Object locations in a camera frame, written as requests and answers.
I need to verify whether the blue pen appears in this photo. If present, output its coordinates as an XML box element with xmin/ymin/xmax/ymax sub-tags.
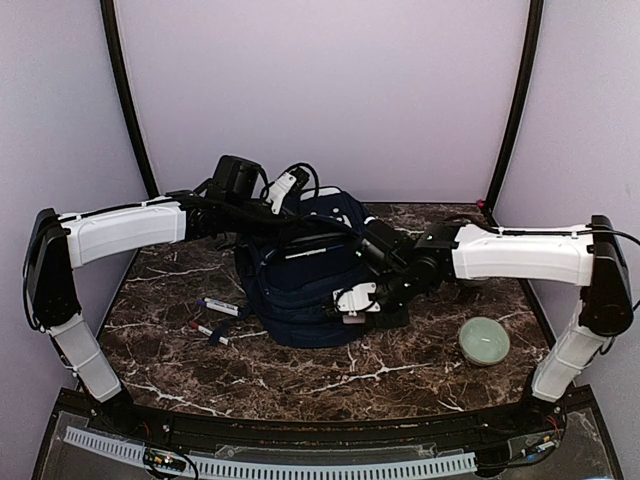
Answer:
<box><xmin>284</xmin><ymin>244</ymin><xmax>345</xmax><ymax>260</ymax></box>

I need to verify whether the navy blue student backpack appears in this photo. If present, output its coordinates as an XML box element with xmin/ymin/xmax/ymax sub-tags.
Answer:
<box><xmin>234</xmin><ymin>186</ymin><xmax>378</xmax><ymax>349</ymax></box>

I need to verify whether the blue cap marker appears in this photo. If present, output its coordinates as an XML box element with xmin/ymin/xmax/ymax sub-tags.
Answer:
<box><xmin>197</xmin><ymin>297</ymin><xmax>251</xmax><ymax>319</ymax></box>

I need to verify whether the pink highlighter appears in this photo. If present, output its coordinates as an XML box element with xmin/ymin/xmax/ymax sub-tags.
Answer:
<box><xmin>342</xmin><ymin>314</ymin><xmax>366</xmax><ymax>325</ymax></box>

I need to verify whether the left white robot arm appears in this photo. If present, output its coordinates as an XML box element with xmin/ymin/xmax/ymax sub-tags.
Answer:
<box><xmin>22</xmin><ymin>155</ymin><xmax>314</xmax><ymax>436</ymax></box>

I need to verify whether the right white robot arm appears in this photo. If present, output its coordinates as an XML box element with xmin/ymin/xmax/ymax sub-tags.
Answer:
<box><xmin>356</xmin><ymin>215</ymin><xmax>638</xmax><ymax>434</ymax></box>

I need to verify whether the near green ceramic bowl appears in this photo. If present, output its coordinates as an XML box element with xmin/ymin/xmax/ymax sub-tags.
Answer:
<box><xmin>458</xmin><ymin>317</ymin><xmax>511</xmax><ymax>367</ymax></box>

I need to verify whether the red cap marker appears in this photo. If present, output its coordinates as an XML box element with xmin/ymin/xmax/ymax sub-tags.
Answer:
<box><xmin>188</xmin><ymin>321</ymin><xmax>230</xmax><ymax>346</ymax></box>

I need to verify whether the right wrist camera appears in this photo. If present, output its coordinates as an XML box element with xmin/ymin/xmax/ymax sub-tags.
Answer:
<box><xmin>329</xmin><ymin>282</ymin><xmax>380</xmax><ymax>318</ymax></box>

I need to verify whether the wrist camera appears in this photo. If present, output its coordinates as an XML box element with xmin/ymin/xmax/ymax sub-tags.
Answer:
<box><xmin>264</xmin><ymin>167</ymin><xmax>310</xmax><ymax>215</ymax></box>
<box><xmin>329</xmin><ymin>282</ymin><xmax>380</xmax><ymax>318</ymax></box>

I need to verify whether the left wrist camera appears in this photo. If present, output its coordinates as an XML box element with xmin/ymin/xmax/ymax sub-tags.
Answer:
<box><xmin>264</xmin><ymin>167</ymin><xmax>310</xmax><ymax>215</ymax></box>

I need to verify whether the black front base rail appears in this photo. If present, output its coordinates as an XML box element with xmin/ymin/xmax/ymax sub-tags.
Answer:
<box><xmin>54</xmin><ymin>387</ymin><xmax>596</xmax><ymax>454</ymax></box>

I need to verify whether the white slotted cable duct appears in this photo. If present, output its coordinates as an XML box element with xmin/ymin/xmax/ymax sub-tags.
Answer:
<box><xmin>62</xmin><ymin>427</ymin><xmax>478</xmax><ymax>479</ymax></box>

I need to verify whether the right black frame post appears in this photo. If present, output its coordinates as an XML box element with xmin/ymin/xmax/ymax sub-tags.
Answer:
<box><xmin>483</xmin><ymin>0</ymin><xmax>544</xmax><ymax>218</ymax></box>

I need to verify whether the black frame post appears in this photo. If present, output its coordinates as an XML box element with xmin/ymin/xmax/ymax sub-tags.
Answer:
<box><xmin>483</xmin><ymin>0</ymin><xmax>544</xmax><ymax>218</ymax></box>
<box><xmin>99</xmin><ymin>0</ymin><xmax>159</xmax><ymax>198</ymax></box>

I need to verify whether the left black frame post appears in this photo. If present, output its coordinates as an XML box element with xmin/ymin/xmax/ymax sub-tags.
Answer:
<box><xmin>99</xmin><ymin>0</ymin><xmax>159</xmax><ymax>198</ymax></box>

